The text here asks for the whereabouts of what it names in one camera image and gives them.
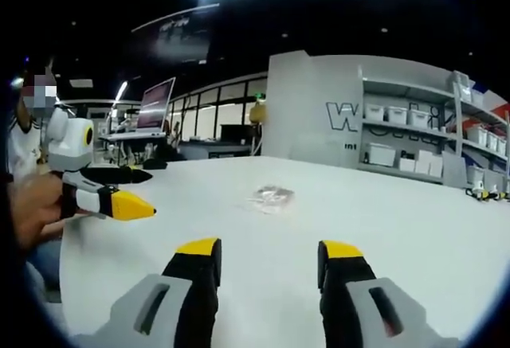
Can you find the grey metal shelf unit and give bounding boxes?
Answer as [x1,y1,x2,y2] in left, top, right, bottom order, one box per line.
[358,64,510,190]

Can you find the black low counter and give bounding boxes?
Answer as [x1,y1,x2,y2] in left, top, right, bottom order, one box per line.
[178,139,257,161]

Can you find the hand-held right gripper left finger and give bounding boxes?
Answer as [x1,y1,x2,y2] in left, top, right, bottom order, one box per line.
[109,237,223,348]

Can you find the grey work table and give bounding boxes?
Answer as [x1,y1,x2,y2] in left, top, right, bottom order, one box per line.
[98,131,168,154]

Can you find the large standing display screen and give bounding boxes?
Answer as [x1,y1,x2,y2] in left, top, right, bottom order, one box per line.
[135,77,177,131]

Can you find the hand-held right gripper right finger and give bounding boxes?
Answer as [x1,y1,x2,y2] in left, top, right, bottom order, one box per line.
[317,239,459,348]

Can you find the hanging ceiling screen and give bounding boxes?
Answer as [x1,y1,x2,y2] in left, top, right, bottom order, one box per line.
[130,2,221,64]

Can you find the clear resealable bag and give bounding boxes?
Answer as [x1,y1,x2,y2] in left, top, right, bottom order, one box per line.
[243,183,299,215]

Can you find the person's white shirt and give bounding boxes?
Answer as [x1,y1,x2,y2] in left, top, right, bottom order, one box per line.
[6,119,45,180]

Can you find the person's left hand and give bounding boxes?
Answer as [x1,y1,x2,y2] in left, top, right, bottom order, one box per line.
[11,171,87,252]

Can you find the grey lettered partition panel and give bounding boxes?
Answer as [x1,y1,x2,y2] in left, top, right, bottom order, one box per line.
[260,49,364,169]

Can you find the row of white storage boxes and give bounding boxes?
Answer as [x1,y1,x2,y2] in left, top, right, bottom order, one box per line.
[364,80,510,184]

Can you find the person's leg in jeans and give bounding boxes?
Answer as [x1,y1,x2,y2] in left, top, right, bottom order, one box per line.
[25,238,64,299]

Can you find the yellow black grippers on table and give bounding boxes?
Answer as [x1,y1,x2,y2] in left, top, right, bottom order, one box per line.
[465,180,510,202]

